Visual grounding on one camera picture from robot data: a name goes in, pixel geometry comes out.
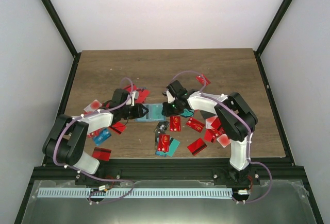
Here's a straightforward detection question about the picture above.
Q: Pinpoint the blue leather card holder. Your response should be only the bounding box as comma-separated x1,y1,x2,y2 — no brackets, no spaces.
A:
135,104,167,122

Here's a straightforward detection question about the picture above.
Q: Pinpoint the lone red card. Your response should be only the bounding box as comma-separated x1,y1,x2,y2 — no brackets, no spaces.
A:
195,74,211,85

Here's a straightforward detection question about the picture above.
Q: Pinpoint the red card black stripe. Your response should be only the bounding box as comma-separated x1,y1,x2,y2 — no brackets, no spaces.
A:
187,138,207,156
92,147,111,162

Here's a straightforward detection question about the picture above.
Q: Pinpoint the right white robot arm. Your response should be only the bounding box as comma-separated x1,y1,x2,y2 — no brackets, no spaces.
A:
162,80,258,184

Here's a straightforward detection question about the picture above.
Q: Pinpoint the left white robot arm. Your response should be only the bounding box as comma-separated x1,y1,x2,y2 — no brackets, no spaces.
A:
42,89,149,185

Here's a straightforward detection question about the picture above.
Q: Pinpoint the red chip card upright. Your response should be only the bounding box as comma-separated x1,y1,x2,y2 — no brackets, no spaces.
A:
170,116,181,132

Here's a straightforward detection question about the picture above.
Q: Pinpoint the white red circle card left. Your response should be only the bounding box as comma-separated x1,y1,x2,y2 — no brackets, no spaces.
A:
84,99,102,114

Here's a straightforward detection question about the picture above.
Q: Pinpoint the white red circle card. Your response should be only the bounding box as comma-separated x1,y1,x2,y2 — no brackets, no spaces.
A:
217,134,230,148
84,99,102,114

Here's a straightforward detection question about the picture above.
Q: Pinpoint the black VIP card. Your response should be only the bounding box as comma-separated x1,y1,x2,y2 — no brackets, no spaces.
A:
154,121,170,134

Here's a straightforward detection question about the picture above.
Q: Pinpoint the black card right pile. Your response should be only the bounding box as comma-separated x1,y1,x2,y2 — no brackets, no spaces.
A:
200,111,215,119

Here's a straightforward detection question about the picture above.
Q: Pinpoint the red VIP card right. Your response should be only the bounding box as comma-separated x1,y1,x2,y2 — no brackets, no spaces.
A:
186,117,205,133

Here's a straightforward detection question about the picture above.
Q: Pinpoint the red vip card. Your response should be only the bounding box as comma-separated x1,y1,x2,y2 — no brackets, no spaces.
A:
186,117,205,133
157,134,171,152

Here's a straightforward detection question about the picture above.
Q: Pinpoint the blue card left pile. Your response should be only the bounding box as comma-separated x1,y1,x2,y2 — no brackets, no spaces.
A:
92,128,111,146

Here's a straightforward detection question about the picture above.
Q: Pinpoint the red VIP card front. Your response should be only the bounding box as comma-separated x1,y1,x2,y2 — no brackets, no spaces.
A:
157,134,171,152

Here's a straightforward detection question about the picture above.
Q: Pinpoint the red card black stripe front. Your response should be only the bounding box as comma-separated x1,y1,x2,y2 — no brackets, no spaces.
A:
92,147,111,162

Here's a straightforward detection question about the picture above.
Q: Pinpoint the white red circle card right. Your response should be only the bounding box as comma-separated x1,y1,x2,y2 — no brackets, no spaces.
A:
217,134,230,148

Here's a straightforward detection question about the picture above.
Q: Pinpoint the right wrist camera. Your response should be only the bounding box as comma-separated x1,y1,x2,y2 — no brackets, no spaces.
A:
162,90,175,104

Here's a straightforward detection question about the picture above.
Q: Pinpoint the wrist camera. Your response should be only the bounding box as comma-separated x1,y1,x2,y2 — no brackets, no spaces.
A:
162,90,175,104
126,91,139,106

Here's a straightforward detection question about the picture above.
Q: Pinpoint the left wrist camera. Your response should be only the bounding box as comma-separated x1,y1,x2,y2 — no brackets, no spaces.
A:
126,91,139,106

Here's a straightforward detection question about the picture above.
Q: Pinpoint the black aluminium frame rail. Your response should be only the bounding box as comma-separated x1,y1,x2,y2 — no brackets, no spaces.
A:
33,158,305,183

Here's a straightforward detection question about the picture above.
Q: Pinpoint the light blue slotted cable duct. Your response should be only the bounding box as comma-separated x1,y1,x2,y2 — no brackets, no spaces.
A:
37,187,233,199

